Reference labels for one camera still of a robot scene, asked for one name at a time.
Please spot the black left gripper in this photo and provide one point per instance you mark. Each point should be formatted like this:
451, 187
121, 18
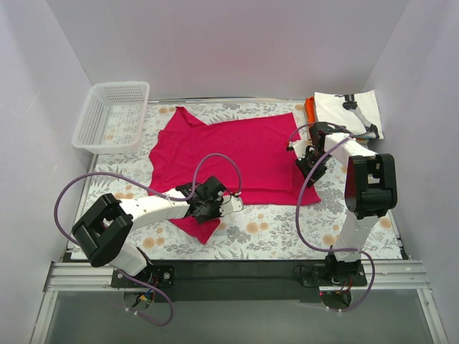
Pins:
206, 211

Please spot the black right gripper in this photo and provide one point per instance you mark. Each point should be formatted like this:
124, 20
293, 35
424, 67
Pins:
308, 168

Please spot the magenta t shirt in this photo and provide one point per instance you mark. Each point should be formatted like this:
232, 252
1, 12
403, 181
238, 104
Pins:
248, 154

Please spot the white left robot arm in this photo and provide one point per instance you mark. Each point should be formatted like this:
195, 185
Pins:
102, 230

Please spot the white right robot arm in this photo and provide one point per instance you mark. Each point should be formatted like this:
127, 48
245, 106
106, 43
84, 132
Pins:
370, 192

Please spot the orange folded t shirt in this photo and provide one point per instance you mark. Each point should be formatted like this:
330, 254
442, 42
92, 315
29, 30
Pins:
310, 110

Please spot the floral table mat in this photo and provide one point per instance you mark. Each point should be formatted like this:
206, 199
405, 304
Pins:
257, 232

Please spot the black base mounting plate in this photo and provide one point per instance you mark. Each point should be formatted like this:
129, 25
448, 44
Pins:
227, 280

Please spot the white printed folded t shirt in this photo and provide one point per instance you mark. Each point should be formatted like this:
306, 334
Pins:
358, 112

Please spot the white plastic basket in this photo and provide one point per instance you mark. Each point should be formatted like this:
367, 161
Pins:
112, 118

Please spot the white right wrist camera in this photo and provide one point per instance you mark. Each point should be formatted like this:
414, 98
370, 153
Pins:
299, 148

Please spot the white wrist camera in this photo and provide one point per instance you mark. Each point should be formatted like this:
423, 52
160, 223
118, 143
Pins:
231, 203
299, 148

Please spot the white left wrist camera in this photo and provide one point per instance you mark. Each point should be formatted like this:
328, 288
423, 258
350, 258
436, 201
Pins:
231, 203

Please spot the aluminium frame rail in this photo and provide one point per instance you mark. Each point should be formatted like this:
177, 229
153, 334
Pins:
81, 277

